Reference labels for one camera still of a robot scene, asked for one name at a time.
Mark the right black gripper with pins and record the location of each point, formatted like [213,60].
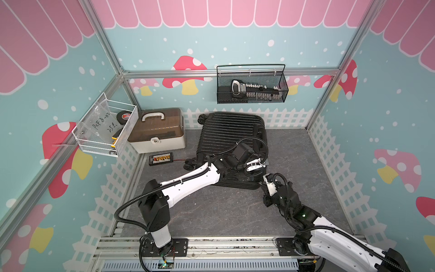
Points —
[267,196]

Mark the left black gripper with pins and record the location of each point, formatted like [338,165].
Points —
[247,173]

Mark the black hard-shell suitcase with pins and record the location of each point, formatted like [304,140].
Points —
[220,131]

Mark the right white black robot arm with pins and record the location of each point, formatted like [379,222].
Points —
[317,235]

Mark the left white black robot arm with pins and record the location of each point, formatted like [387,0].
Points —
[157,200]

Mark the black charging board with connectors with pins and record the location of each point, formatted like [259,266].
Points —
[164,158]

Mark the brown lid white toolbox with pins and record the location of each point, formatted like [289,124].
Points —
[158,130]

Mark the black tape roll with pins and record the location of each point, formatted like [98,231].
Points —
[123,117]

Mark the yellow black tool in bin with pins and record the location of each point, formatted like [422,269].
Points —
[116,141]

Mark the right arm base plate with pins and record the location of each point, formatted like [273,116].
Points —
[292,247]

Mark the black wire mesh basket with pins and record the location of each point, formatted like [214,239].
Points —
[269,75]

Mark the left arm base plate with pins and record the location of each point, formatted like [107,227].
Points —
[175,248]

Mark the clear acrylic wall bin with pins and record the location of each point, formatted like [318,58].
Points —
[94,131]

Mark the aluminium mounting rail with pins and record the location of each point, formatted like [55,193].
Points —
[230,254]

